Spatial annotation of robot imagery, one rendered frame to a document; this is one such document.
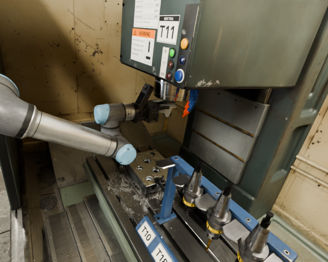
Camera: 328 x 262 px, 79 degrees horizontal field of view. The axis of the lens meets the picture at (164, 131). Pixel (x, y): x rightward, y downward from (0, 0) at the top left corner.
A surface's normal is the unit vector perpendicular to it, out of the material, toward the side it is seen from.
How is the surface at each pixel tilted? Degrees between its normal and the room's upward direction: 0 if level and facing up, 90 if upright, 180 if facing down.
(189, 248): 0
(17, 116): 65
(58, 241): 8
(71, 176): 24
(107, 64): 90
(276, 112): 90
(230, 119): 85
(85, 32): 90
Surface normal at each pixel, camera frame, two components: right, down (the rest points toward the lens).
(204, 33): 0.56, 0.41
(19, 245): 0.14, -0.90
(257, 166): -0.82, 0.13
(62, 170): 0.36, -0.65
